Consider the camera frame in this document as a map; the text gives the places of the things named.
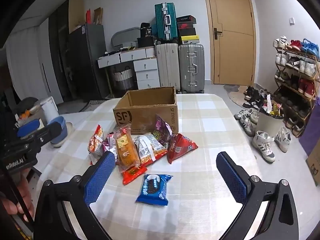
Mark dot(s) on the rows of assorted shoes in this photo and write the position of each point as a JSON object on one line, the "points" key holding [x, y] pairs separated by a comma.
{"points": [[300, 65]]}

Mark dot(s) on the orange bread packet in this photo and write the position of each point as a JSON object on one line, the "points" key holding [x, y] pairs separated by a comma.
{"points": [[127, 152]]}

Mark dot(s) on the teal suitcase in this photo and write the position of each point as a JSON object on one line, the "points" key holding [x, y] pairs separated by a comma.
{"points": [[165, 22]]}

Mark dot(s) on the white light switch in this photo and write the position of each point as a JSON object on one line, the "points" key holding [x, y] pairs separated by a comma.
{"points": [[291, 20]]}

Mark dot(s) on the white suitcase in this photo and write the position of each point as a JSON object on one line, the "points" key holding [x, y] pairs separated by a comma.
{"points": [[167, 67]]}

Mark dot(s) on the blue cookie packet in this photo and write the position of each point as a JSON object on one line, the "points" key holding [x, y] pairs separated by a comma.
{"points": [[153, 187]]}

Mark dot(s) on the red cookie packet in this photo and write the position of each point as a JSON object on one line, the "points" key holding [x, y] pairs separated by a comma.
{"points": [[133, 175]]}

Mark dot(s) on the beige plate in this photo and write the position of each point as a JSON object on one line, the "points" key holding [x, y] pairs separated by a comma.
{"points": [[67, 135]]}

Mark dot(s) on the yellow black shoe box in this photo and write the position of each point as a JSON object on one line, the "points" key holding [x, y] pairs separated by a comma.
{"points": [[190, 40]]}

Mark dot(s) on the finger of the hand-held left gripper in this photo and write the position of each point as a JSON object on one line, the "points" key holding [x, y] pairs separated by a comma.
{"points": [[27, 127], [50, 131]]}

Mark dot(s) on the red packet with white label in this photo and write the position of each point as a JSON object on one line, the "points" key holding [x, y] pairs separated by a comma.
{"points": [[96, 142]]}

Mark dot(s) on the woven basket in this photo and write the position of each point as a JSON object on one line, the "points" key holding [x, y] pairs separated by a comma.
{"points": [[122, 78]]}

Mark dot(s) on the grey oval tub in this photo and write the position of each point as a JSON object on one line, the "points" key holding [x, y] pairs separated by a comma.
{"points": [[122, 36]]}

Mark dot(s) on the checked tablecloth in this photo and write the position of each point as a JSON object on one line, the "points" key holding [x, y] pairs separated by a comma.
{"points": [[205, 130]]}

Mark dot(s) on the red bag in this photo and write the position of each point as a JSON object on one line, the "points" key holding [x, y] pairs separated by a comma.
{"points": [[88, 17]]}

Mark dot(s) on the silver suitcase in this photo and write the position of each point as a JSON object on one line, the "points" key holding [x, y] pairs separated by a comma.
{"points": [[191, 67]]}

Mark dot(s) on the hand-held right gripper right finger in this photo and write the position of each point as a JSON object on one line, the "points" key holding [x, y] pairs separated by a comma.
{"points": [[232, 177]]}

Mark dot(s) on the red white noodle snack packet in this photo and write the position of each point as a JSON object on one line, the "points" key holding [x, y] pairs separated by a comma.
{"points": [[150, 150]]}

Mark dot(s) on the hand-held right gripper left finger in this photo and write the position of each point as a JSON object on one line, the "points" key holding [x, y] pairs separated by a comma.
{"points": [[100, 177]]}

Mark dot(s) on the purple cloth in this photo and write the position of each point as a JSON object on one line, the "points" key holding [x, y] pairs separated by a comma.
{"points": [[311, 125]]}

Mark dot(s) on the white trash bin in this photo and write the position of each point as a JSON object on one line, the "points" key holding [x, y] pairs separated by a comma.
{"points": [[268, 125]]}

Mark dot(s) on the brown printed carton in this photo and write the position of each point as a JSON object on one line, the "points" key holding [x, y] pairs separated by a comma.
{"points": [[313, 165]]}

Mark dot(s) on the black tall cabinet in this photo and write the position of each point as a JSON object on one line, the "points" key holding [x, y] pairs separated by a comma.
{"points": [[58, 55]]}

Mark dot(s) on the person's left hand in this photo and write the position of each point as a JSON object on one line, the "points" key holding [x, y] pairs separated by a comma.
{"points": [[21, 192]]}

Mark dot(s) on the beige oval rug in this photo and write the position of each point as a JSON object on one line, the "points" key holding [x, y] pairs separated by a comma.
{"points": [[236, 96]]}

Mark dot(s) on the cardboard box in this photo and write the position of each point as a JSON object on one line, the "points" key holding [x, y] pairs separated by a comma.
{"points": [[147, 115]]}

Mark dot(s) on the wooden door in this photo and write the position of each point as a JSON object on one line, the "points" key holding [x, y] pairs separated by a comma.
{"points": [[230, 42]]}

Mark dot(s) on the brown paper bag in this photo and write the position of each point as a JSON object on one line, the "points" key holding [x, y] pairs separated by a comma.
{"points": [[98, 16]]}

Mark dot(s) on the flat cardboard sheet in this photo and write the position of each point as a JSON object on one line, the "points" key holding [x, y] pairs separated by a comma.
{"points": [[76, 15]]}

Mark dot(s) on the white drawer desk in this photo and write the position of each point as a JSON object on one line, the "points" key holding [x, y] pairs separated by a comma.
{"points": [[145, 67]]}

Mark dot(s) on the white appliance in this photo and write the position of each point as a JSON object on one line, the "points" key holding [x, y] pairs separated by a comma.
{"points": [[50, 108]]}

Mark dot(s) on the wooden shoe rack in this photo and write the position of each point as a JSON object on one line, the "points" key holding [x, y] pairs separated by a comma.
{"points": [[313, 100]]}

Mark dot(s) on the red black shoe box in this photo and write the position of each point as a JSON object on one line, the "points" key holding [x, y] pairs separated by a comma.
{"points": [[185, 25]]}

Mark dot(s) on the cluster of sneakers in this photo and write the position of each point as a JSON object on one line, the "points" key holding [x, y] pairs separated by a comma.
{"points": [[247, 120]]}

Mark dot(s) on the striped floor mat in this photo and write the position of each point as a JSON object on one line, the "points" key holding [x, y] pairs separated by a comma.
{"points": [[92, 103]]}

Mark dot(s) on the black bag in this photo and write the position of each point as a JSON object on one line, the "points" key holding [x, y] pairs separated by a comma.
{"points": [[146, 36]]}

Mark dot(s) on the black fridge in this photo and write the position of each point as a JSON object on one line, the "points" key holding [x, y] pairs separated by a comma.
{"points": [[87, 60]]}

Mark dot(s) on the purple snack packet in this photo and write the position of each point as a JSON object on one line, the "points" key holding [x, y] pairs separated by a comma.
{"points": [[162, 132]]}

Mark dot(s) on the red triangular chip packet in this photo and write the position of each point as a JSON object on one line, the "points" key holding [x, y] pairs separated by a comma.
{"points": [[180, 147]]}

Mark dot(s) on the white wardrobe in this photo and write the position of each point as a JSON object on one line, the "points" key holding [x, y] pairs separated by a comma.
{"points": [[32, 62]]}

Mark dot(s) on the white high-top sneaker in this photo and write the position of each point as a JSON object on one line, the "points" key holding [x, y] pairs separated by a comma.
{"points": [[263, 145], [283, 137]]}

